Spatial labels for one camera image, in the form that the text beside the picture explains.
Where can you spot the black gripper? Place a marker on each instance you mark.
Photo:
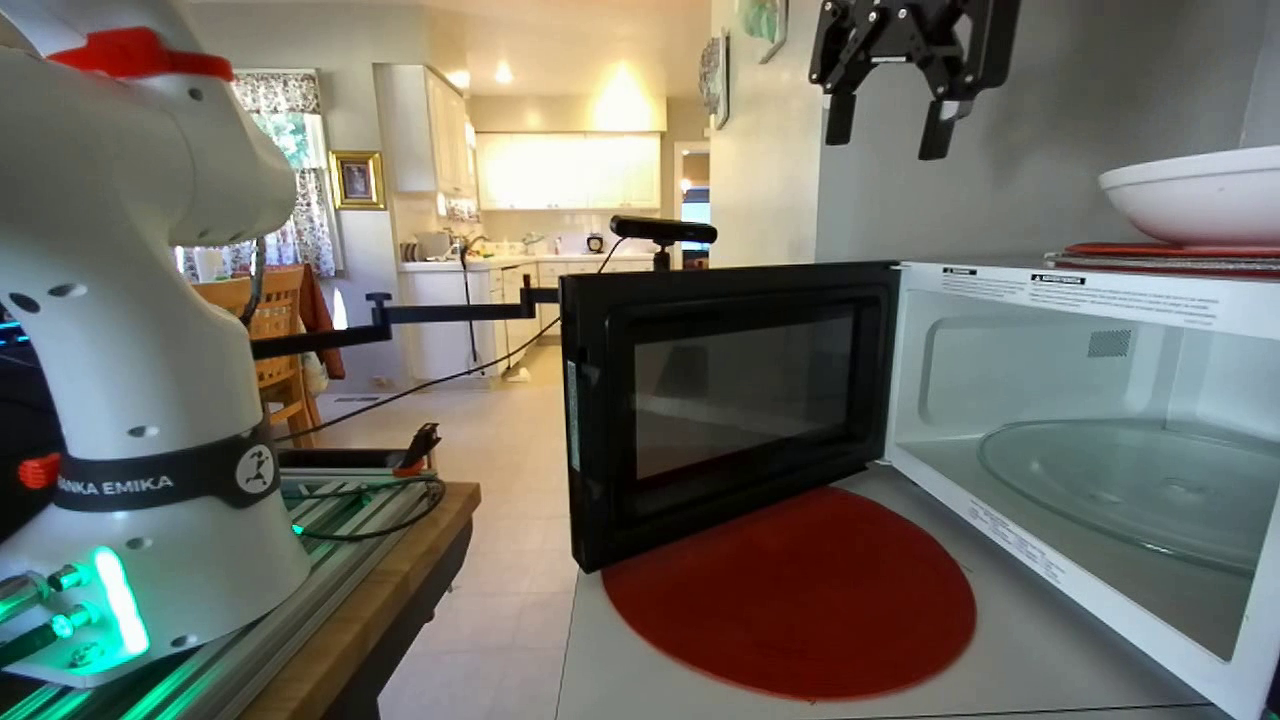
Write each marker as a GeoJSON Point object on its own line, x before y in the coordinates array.
{"type": "Point", "coordinates": [934, 27]}

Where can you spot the stainless steel microwave oven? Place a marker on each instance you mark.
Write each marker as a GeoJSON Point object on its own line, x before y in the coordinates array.
{"type": "Point", "coordinates": [603, 400]}

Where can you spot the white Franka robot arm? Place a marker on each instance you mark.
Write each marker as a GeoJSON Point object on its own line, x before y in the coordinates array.
{"type": "Point", "coordinates": [132, 333]}

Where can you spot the large white bowl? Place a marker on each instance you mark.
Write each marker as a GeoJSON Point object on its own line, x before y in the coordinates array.
{"type": "Point", "coordinates": [1202, 202]}

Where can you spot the glass microwave turntable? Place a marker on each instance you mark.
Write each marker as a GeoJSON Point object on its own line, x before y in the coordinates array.
{"type": "Point", "coordinates": [1146, 486]}

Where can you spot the red plate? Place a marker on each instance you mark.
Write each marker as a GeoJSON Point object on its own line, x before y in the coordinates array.
{"type": "Point", "coordinates": [1172, 251]}

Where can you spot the bright kitchen window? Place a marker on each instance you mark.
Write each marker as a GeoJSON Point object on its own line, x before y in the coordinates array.
{"type": "Point", "coordinates": [564, 172]}

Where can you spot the white kitchen cabinet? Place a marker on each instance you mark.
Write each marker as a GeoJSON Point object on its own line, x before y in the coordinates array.
{"type": "Point", "coordinates": [423, 135]}

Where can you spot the red round placemat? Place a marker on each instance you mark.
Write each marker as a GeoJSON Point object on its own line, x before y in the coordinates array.
{"type": "Point", "coordinates": [802, 601]}

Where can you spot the white kitchen counter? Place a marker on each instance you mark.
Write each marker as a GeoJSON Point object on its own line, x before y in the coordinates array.
{"type": "Point", "coordinates": [426, 340]}

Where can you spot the gold framed picture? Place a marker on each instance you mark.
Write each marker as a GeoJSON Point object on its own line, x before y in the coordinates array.
{"type": "Point", "coordinates": [359, 181]}

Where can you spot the white refrigerator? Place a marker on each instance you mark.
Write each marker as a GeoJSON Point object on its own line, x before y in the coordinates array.
{"type": "Point", "coordinates": [361, 266]}

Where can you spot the black clamp with red tips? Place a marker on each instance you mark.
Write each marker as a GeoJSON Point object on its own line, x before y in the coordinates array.
{"type": "Point", "coordinates": [423, 454]}

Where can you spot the patterned window curtain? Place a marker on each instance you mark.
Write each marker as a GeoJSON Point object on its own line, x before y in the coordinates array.
{"type": "Point", "coordinates": [284, 107]}

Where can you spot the wooden chair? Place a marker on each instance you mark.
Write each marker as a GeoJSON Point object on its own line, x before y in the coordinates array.
{"type": "Point", "coordinates": [283, 321]}

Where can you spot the wooden table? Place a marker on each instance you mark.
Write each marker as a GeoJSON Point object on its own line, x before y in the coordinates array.
{"type": "Point", "coordinates": [402, 587]}

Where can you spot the round wall decoration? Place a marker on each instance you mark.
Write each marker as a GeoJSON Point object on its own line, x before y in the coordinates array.
{"type": "Point", "coordinates": [713, 81]}

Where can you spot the black stereo camera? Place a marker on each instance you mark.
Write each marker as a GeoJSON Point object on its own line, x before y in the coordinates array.
{"type": "Point", "coordinates": [663, 231]}

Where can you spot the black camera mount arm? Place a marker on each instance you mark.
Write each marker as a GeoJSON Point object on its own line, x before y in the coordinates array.
{"type": "Point", "coordinates": [454, 315]}

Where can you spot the aluminium rail frame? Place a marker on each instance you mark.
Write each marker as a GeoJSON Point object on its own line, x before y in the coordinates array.
{"type": "Point", "coordinates": [200, 673]}

